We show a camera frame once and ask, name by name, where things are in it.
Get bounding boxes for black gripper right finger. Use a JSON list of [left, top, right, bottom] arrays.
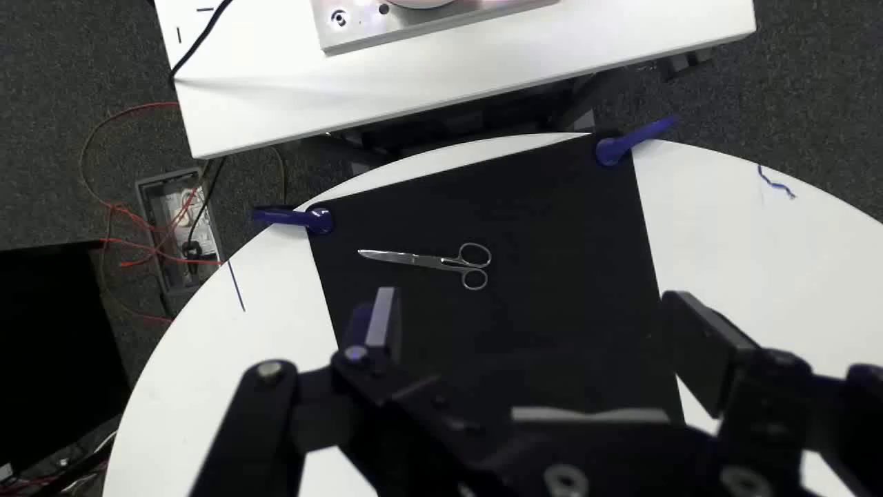
[[658, 286, 883, 497]]

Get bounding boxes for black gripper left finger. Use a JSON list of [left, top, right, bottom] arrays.
[[187, 284, 444, 497]]

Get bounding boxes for white robot base table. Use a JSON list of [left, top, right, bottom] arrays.
[[149, 0, 758, 159]]

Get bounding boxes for blue clamp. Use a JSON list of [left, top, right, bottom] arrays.
[[248, 204, 338, 236], [593, 116, 681, 171]]

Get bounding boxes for grey floor outlet box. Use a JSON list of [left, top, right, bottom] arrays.
[[135, 166, 226, 313]]

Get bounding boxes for small metal scissors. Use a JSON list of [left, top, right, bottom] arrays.
[[357, 239, 495, 294]]

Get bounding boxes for short blue thread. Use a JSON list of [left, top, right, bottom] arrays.
[[757, 162, 797, 200]]

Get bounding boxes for black box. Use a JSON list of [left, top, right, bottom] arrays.
[[0, 239, 133, 472]]

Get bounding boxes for black rectangular mat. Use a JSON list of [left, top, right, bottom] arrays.
[[307, 135, 687, 424]]

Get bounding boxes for thin black wire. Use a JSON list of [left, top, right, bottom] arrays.
[[225, 258, 248, 313]]

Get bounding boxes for red floor cable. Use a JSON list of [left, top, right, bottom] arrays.
[[81, 95, 226, 324]]

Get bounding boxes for black cable on base table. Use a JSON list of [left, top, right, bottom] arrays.
[[169, 0, 236, 83]]

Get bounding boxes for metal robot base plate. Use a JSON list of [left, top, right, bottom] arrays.
[[310, 0, 563, 54]]

